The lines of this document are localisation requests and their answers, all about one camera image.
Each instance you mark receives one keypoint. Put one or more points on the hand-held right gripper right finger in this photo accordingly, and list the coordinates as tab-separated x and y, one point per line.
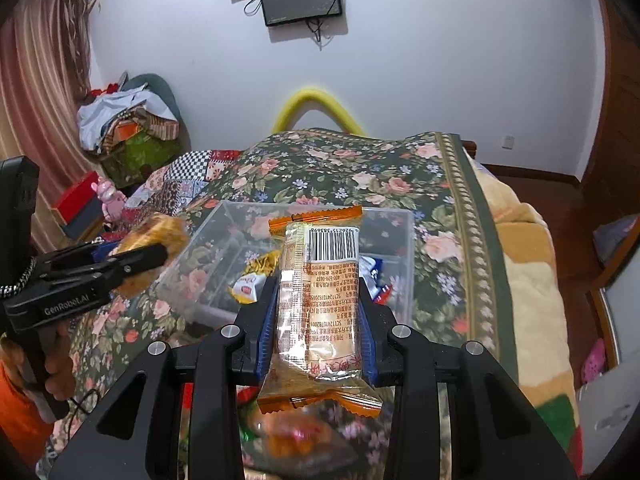
370	347

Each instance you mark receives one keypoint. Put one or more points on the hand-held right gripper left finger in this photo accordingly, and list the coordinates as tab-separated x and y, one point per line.
268	331

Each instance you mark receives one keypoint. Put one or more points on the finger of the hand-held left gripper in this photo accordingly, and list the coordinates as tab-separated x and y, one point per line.
125	262
85	255

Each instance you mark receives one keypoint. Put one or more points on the round brown pastry packet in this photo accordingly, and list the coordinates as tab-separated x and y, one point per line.
150	232

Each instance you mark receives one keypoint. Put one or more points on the orange clear-window snack packet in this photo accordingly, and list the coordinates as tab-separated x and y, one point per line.
320	310

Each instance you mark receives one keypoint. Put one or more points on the clear plastic container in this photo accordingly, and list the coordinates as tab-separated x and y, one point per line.
305	230

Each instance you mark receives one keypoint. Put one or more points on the person's left forearm orange sleeve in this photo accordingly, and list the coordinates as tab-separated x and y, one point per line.
20	420

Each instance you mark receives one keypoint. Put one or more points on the person's left hand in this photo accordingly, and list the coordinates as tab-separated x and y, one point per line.
61	360

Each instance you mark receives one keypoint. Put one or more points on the yellow snack packet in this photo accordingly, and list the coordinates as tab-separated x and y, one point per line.
250	280

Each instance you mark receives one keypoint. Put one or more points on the red box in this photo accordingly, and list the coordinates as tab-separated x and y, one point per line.
75	200

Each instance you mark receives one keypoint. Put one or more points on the pink toy figure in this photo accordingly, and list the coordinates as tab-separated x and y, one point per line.
112	200

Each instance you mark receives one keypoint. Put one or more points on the blue white red snack packet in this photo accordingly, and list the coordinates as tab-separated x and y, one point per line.
380	275

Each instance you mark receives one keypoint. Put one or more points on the green patterned bag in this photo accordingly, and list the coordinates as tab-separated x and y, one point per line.
145	157

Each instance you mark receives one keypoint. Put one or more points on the blurred orange snack packet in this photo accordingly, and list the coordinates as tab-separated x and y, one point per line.
300	435

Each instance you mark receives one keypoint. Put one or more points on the checkered patchwork quilt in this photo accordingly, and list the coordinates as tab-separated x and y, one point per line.
190	170

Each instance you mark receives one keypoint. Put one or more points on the pile of clothes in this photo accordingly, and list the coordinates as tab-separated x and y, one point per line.
125	110

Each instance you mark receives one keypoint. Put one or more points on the floral bedspread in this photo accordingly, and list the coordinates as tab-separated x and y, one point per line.
395	185

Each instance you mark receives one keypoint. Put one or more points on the beige yellow fleece blanket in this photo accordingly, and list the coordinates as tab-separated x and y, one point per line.
530	285

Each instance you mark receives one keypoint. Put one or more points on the striped pink curtain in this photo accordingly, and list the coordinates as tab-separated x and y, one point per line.
40	85

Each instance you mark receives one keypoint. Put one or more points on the pink slipper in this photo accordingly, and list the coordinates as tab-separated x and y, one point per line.
594	360

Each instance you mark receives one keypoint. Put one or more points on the yellow foam tube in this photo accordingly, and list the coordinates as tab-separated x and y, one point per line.
310	97

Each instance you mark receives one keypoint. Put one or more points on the silver laptop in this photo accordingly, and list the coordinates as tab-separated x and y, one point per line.
610	420

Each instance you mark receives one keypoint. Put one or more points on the wooden chair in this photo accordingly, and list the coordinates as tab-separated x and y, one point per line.
617	260

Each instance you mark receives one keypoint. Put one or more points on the brown wooden wardrobe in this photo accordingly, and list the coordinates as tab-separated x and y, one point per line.
620	125

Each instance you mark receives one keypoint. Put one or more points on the white wall outlet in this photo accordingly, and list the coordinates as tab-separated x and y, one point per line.
508	141

